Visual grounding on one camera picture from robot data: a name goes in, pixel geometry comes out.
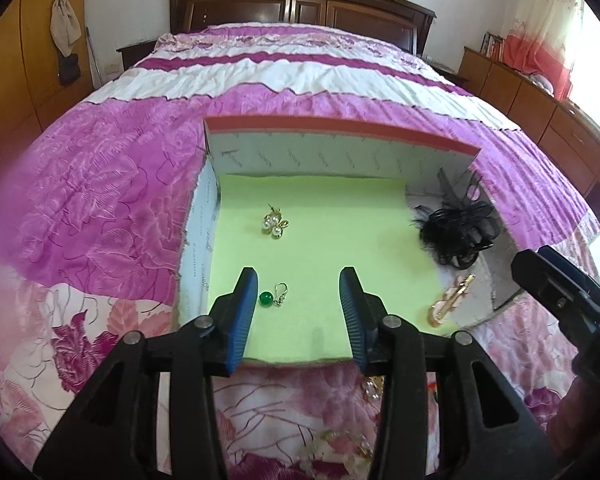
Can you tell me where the low wooden cabinet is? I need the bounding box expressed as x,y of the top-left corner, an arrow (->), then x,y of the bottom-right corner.
458,47 -> 600,205

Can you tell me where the red floral curtain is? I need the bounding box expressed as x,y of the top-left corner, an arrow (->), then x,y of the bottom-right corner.
503,0 -> 583,101

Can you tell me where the gold flower earring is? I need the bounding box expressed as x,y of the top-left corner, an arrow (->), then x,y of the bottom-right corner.
361,376 -> 385,403

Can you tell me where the pink flower gold hair clip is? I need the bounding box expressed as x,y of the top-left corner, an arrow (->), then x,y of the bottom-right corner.
427,273 -> 476,327

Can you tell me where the black hanging bag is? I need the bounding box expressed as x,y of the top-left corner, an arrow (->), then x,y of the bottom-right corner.
58,53 -> 82,87

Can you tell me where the gold pearl cluster earring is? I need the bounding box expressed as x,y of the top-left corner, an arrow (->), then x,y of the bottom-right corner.
261,205 -> 289,240

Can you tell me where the beige hanging bag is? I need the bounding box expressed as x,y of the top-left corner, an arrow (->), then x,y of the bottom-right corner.
50,0 -> 82,58

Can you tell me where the green bead earring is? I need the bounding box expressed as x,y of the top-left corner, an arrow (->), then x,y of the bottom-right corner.
258,282 -> 288,308

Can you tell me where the wooden wardrobe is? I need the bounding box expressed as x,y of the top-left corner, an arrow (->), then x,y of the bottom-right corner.
0,0 -> 93,167

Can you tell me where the dark wooden nightstand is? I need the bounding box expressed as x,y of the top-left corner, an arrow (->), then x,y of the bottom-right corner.
117,39 -> 157,70

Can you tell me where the red cardboard shoe box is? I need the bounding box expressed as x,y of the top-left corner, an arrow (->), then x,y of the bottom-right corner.
178,116 -> 518,365

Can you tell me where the dark wooden headboard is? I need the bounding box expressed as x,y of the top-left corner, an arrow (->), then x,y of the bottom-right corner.
170,0 -> 436,55

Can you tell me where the black feather hair accessory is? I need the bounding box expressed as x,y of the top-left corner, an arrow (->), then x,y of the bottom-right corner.
414,169 -> 502,270

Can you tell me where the light green foam sheet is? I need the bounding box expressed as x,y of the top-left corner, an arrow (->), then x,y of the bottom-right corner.
209,174 -> 444,364

